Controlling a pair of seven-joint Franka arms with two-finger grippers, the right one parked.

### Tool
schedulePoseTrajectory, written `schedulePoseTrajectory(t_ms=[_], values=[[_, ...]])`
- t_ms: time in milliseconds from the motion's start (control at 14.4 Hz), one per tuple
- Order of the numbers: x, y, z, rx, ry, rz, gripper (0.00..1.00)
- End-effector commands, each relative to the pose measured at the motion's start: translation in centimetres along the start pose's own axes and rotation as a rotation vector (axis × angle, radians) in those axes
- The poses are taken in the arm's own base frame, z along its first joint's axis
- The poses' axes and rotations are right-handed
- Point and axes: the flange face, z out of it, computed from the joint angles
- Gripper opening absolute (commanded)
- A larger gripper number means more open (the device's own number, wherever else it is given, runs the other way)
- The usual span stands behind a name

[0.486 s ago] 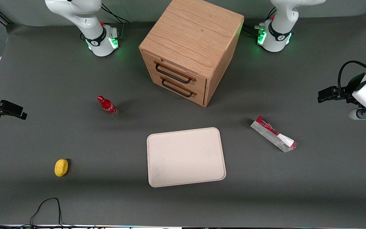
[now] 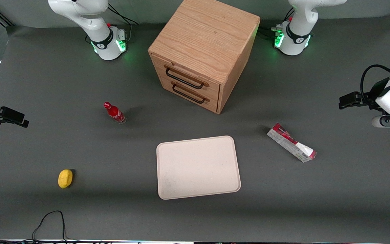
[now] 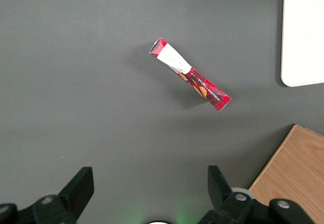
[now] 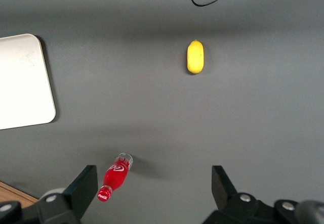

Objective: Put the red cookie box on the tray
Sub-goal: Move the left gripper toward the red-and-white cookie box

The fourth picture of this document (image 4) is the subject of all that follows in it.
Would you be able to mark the wooden drawer cabinet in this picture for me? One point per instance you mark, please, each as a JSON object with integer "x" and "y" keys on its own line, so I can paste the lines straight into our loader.
{"x": 10, "y": 193}

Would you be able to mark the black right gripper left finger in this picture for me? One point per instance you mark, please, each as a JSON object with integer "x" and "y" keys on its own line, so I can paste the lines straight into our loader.
{"x": 81, "y": 191}

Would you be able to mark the red cola bottle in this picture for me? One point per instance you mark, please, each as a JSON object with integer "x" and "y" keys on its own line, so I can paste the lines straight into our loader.
{"x": 115, "y": 178}

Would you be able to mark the beige plastic tray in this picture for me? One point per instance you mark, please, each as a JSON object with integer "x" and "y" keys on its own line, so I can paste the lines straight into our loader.
{"x": 22, "y": 82}

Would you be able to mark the yellow lemon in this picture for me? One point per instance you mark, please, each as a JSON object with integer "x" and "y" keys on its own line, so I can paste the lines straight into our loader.
{"x": 195, "y": 57}

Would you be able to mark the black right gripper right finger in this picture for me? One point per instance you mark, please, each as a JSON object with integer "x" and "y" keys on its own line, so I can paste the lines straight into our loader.
{"x": 222, "y": 191}

